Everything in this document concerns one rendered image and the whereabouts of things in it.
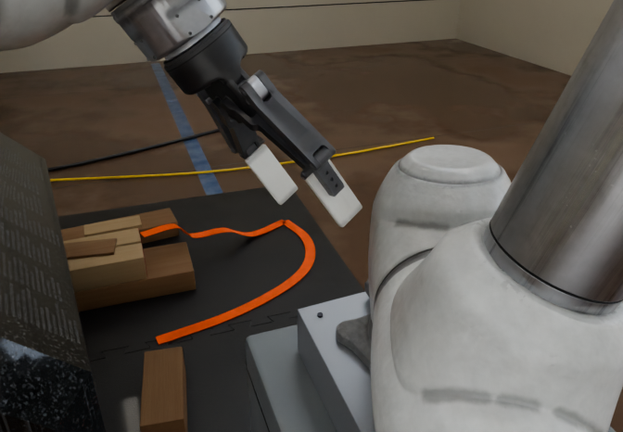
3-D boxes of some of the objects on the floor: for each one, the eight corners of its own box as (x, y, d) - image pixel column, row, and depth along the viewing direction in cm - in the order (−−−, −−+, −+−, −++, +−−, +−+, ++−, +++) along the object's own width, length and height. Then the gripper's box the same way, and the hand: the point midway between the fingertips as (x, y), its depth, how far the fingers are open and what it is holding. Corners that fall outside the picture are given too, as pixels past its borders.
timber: (188, 448, 158) (184, 418, 152) (145, 456, 155) (139, 426, 150) (185, 373, 184) (182, 345, 178) (148, 379, 181) (144, 351, 176)
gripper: (133, 69, 60) (247, 209, 69) (205, 51, 39) (358, 258, 48) (184, 29, 62) (289, 171, 71) (280, -9, 41) (413, 200, 50)
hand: (311, 197), depth 59 cm, fingers open, 13 cm apart
